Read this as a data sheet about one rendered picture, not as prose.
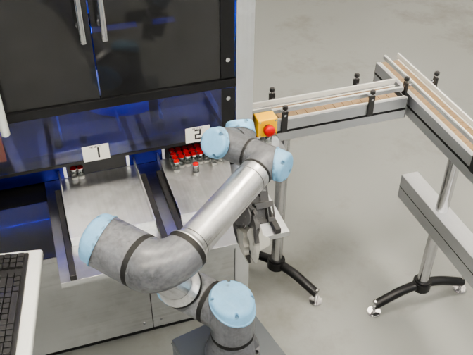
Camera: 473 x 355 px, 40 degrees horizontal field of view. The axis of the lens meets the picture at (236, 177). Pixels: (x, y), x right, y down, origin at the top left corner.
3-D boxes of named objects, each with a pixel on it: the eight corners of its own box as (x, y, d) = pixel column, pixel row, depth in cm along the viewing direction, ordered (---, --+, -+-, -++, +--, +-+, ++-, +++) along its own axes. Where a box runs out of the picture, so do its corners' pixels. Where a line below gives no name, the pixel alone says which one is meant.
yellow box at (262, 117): (250, 127, 233) (251, 110, 229) (269, 124, 235) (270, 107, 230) (257, 139, 228) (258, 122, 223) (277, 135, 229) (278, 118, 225)
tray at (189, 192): (157, 160, 231) (156, 153, 228) (227, 147, 237) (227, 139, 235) (181, 222, 205) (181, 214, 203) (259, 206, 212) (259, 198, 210)
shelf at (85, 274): (45, 187, 222) (44, 182, 221) (240, 149, 240) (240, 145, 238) (61, 288, 187) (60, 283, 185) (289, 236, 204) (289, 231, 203)
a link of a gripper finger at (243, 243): (264, 259, 171) (261, 225, 170) (246, 263, 167) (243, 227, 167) (256, 258, 173) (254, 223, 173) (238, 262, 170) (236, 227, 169)
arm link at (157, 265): (165, 288, 121) (296, 139, 150) (120, 263, 126) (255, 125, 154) (172, 323, 129) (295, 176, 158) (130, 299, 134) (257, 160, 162)
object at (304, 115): (243, 151, 242) (243, 115, 232) (229, 128, 253) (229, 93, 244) (406, 119, 259) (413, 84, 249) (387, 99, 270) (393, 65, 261)
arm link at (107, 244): (210, 328, 175) (115, 282, 127) (166, 303, 181) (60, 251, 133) (231, 287, 177) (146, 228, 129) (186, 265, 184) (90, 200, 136)
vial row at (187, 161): (172, 166, 228) (170, 156, 225) (220, 156, 232) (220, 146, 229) (173, 170, 226) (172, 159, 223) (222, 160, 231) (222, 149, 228)
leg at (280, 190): (263, 263, 303) (269, 126, 255) (281, 259, 305) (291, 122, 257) (269, 277, 296) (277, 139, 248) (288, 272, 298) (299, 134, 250)
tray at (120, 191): (59, 179, 222) (58, 171, 220) (134, 165, 229) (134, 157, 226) (72, 246, 197) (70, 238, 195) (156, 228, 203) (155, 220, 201)
